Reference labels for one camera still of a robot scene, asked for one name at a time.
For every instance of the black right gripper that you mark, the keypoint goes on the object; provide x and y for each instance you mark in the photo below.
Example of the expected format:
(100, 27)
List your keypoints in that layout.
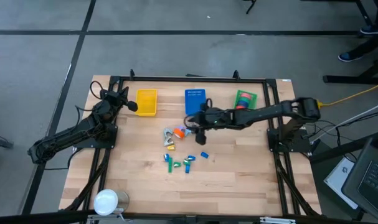
(215, 119)

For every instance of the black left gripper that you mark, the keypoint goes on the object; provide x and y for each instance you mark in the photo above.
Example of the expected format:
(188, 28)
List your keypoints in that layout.
(115, 101)

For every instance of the light blue staple remover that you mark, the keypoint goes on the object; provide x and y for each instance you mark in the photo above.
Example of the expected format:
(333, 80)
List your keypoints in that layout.
(187, 132)

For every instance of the orange tape roll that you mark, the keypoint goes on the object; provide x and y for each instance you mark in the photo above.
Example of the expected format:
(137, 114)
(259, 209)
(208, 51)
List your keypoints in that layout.
(178, 133)

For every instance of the silver staple remover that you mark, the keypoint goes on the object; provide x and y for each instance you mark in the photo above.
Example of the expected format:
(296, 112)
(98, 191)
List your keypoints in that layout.
(168, 142)
(167, 133)

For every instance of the red tape roll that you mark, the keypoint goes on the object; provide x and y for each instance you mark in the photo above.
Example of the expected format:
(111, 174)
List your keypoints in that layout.
(240, 107)

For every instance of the long green stapler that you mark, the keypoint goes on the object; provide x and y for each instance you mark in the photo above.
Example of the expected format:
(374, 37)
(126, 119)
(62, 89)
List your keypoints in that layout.
(170, 168)

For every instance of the blue tape roll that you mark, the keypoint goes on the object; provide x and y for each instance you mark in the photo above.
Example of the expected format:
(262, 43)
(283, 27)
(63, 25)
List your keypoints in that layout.
(243, 103)

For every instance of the green tape roll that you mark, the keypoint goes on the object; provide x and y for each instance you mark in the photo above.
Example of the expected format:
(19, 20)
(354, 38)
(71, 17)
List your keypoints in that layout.
(244, 99)

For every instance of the pink tape roll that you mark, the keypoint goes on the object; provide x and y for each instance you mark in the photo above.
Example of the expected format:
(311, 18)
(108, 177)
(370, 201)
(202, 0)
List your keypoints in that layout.
(246, 95)

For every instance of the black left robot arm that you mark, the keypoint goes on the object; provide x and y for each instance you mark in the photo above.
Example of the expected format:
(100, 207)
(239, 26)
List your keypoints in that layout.
(67, 133)

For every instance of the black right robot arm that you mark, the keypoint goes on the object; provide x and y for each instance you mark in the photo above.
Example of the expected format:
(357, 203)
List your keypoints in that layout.
(269, 112)

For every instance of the blue plastic basket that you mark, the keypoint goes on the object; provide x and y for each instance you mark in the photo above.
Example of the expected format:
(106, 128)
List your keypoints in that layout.
(193, 99)

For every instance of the yellow plastic basket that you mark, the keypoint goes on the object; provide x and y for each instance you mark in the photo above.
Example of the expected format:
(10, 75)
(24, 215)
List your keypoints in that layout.
(146, 102)

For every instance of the green plastic basket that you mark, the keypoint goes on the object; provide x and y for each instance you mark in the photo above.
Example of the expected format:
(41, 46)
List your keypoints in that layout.
(254, 97)

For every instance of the white table lamp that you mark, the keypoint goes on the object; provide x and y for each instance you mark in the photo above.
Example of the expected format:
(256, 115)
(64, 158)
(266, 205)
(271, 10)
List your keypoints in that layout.
(105, 202)

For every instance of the black stand leg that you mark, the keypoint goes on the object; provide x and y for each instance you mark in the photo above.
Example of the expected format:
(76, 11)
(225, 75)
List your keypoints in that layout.
(251, 7)

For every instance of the black desk crossbar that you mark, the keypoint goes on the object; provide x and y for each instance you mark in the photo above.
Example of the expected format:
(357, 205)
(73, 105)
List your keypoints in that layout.
(341, 152)

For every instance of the white printed box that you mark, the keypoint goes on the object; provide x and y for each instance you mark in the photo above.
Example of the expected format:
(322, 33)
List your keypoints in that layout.
(339, 180)

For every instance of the person's foot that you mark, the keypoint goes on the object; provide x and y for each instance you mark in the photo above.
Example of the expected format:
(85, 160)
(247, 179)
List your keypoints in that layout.
(370, 30)
(347, 57)

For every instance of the dark grey laptop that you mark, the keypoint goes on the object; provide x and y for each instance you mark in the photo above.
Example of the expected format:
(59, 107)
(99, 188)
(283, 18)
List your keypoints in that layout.
(372, 183)

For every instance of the silver metal bracket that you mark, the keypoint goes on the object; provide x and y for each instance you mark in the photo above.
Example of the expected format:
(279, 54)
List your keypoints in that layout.
(277, 221)

